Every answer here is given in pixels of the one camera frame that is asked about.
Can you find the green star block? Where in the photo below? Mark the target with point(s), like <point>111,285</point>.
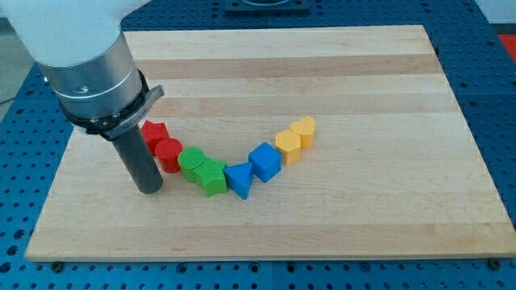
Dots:
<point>210,177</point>

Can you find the black metal tool flange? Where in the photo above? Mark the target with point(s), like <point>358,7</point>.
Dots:
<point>106,115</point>

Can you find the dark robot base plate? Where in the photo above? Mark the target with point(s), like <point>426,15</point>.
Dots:
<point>237,6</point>

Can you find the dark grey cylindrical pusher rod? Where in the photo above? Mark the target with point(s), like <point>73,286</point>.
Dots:
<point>134,153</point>

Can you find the wooden board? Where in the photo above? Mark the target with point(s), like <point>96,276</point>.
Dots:
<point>394,171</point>

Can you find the yellow hexagon block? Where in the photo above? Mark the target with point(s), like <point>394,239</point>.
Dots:
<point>288,144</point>

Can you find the blue cube block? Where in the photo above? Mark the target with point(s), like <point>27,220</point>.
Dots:
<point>266,161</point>

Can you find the blue triangle block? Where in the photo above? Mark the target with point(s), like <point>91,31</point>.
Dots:
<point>239,179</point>

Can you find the red cylinder block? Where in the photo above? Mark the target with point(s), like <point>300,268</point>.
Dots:
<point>167,152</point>

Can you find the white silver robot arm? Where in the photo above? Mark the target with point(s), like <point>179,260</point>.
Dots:
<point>82,52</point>

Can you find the green cylinder block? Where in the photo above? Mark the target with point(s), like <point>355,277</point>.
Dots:
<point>189,159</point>

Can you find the red star block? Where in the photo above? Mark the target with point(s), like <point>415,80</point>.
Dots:
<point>153,133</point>

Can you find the yellow heart block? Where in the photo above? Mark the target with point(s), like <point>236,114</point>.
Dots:
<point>305,128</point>

